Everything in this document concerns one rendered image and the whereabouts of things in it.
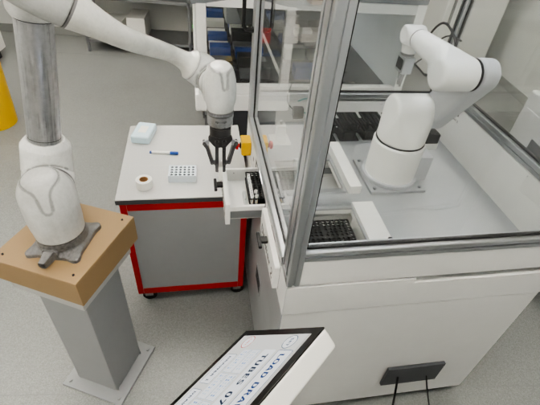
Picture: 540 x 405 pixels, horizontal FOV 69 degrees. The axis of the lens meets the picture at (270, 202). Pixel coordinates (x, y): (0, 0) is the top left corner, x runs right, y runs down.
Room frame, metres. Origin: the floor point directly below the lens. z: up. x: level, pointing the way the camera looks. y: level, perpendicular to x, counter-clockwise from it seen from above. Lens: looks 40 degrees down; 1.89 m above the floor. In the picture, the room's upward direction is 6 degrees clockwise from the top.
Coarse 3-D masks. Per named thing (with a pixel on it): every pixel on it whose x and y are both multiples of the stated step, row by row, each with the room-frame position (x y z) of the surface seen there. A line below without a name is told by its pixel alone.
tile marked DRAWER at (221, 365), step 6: (228, 354) 0.48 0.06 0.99; (234, 354) 0.47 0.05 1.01; (222, 360) 0.47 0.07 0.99; (228, 360) 0.45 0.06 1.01; (216, 366) 0.45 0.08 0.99; (222, 366) 0.44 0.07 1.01; (210, 372) 0.43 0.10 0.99; (216, 372) 0.42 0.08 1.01; (204, 378) 0.42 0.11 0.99; (210, 378) 0.41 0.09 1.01
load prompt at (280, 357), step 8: (280, 352) 0.41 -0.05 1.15; (288, 352) 0.40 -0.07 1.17; (272, 360) 0.40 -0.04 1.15; (280, 360) 0.39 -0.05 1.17; (264, 368) 0.38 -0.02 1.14; (272, 368) 0.37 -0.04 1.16; (256, 376) 0.36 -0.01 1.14; (264, 376) 0.35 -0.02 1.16; (248, 384) 0.35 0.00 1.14; (256, 384) 0.34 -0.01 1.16; (240, 392) 0.33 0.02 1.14; (248, 392) 0.32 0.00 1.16; (256, 392) 0.32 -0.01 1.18; (232, 400) 0.31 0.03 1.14; (240, 400) 0.31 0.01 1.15; (248, 400) 0.30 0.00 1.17
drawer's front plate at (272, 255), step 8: (264, 208) 1.09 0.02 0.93; (264, 216) 1.05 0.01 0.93; (264, 224) 1.03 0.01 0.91; (264, 232) 1.01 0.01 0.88; (272, 240) 0.93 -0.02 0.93; (264, 248) 0.99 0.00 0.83; (272, 248) 0.90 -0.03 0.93; (272, 256) 0.86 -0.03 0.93; (272, 264) 0.85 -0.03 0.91; (272, 272) 0.83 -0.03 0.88; (272, 280) 0.82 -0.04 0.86
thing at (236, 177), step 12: (228, 168) 1.36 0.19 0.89; (240, 168) 1.37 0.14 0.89; (252, 168) 1.38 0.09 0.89; (228, 180) 1.35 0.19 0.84; (240, 180) 1.36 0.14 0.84; (240, 192) 1.28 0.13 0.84; (240, 204) 1.20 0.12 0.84; (252, 204) 1.15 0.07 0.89; (264, 204) 1.15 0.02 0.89; (240, 216) 1.12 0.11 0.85; (252, 216) 1.13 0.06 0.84
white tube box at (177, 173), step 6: (174, 168) 1.45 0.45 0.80; (180, 168) 1.46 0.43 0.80; (186, 168) 1.46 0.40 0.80; (192, 168) 1.47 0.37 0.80; (168, 174) 1.40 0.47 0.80; (174, 174) 1.41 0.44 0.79; (180, 174) 1.42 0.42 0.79; (186, 174) 1.42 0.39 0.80; (192, 174) 1.43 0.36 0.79; (168, 180) 1.39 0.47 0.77; (174, 180) 1.39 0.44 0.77; (180, 180) 1.40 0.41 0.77; (186, 180) 1.40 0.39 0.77; (192, 180) 1.41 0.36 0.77
